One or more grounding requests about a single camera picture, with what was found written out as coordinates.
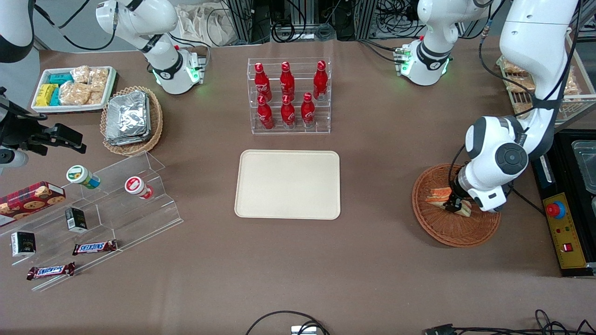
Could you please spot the black control console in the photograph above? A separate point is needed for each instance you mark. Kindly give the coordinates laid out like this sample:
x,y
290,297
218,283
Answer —
x,y
565,186

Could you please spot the small grey device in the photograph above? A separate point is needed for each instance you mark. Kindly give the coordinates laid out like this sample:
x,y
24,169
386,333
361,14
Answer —
x,y
303,331

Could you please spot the small black white box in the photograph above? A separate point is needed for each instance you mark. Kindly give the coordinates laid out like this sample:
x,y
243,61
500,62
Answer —
x,y
23,244

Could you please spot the yellow control panel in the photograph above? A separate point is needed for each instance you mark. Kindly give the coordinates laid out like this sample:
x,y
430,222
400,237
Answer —
x,y
570,232

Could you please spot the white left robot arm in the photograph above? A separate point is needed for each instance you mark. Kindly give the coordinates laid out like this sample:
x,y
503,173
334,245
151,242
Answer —
x,y
535,46

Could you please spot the clear acrylic stepped stand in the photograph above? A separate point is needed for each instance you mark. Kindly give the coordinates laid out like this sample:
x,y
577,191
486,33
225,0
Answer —
x,y
116,218

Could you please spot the Snickers bar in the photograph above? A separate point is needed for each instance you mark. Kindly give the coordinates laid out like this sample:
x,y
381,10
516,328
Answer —
x,y
94,247
50,271

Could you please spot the red lid yogurt cup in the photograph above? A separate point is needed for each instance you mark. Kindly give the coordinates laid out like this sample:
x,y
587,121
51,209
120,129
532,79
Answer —
x,y
137,187

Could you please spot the aluminium frame post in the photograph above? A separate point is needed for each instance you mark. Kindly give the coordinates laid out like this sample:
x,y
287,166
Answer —
x,y
241,21

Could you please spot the green lid yogurt cup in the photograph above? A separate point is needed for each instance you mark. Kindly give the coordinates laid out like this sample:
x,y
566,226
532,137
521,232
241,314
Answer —
x,y
83,177

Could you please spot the triangular sandwich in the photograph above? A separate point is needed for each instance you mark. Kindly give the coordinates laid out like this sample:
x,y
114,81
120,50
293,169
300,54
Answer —
x,y
437,195

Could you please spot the clear plastic container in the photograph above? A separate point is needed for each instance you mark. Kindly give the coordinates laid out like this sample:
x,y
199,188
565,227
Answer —
x,y
585,167

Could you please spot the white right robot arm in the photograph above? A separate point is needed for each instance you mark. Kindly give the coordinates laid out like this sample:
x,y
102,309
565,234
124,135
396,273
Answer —
x,y
158,42

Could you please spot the red cola bottle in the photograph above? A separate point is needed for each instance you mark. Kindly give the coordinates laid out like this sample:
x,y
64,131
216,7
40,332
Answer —
x,y
308,111
320,81
287,83
265,115
262,83
287,114

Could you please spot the clear bag of crackers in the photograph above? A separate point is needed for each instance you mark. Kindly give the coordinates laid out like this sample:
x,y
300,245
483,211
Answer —
x,y
80,74
98,79
96,97
74,94

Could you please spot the beige cloth bag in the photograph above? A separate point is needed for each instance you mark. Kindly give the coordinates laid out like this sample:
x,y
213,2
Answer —
x,y
205,23

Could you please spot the red emergency stop button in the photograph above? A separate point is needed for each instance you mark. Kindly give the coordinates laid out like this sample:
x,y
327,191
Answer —
x,y
555,210

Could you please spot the teal snack packet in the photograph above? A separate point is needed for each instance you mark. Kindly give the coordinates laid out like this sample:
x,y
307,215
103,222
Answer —
x,y
56,97
60,78

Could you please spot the yellow snack packet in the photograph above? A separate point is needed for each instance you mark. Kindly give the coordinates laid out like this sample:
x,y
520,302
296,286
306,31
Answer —
x,y
45,94

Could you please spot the red cookie box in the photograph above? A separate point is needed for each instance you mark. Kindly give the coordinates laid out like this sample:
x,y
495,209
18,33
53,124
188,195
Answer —
x,y
30,201

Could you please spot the clear acrylic bottle rack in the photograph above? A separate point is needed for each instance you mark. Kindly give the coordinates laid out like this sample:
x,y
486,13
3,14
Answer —
x,y
326,121

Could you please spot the silver foil packet stack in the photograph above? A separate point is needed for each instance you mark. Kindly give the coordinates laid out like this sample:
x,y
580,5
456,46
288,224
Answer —
x,y
128,118

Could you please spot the empty brown wicker basket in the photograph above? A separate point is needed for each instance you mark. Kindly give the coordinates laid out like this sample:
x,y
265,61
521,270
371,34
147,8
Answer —
x,y
442,230

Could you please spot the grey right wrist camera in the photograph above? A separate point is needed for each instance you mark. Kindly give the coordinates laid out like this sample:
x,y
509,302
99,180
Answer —
x,y
11,158

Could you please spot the white rectangular snack tray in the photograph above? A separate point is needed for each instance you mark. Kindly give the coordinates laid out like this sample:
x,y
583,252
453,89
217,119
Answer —
x,y
42,109

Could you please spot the bagged pastry snack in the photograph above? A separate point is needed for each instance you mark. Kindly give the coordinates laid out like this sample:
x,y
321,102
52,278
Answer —
x,y
572,83
514,68
524,108
519,84

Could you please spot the beige plastic tray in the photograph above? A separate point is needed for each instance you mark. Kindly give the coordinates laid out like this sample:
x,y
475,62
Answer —
x,y
287,184

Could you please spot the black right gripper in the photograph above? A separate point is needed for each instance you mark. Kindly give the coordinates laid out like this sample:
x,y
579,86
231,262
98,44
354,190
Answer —
x,y
22,132

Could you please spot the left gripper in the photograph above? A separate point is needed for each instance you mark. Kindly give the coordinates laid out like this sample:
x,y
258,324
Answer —
x,y
456,197

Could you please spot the light wicker basket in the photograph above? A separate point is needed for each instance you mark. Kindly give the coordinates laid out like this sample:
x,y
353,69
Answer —
x,y
156,125

